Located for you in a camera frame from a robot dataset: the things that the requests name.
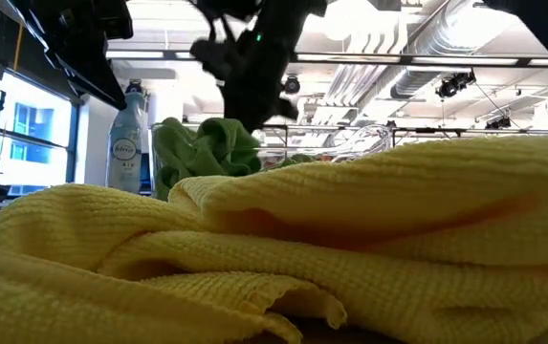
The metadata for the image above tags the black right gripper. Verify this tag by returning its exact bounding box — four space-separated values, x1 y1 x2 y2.
190 0 327 135

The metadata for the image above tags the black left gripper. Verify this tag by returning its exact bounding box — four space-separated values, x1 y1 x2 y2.
29 0 134 111

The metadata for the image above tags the yellow microfiber towel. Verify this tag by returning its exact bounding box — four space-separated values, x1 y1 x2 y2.
0 136 548 344

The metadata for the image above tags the light blue spray bottle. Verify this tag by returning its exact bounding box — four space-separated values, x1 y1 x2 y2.
105 90 149 196

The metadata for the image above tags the large window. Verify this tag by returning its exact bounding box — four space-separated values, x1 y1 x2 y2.
0 71 81 197

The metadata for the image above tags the clear plastic basket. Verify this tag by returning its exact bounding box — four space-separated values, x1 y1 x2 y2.
147 121 395 202

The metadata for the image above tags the overhead light bar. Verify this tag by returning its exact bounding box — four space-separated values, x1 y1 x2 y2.
105 49 548 68

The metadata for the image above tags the black ceiling spotlight cluster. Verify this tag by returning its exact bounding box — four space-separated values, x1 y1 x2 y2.
485 116 513 131
434 70 477 100

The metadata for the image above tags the black overhead camera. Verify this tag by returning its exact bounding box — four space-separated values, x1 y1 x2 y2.
282 74 302 96

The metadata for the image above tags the yellow hanging cable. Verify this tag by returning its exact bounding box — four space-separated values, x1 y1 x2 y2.
11 26 24 73

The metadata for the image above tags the black background frame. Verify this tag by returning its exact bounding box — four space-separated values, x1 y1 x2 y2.
263 124 548 144

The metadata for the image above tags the silver ventilation duct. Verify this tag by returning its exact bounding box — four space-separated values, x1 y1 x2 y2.
390 0 518 100

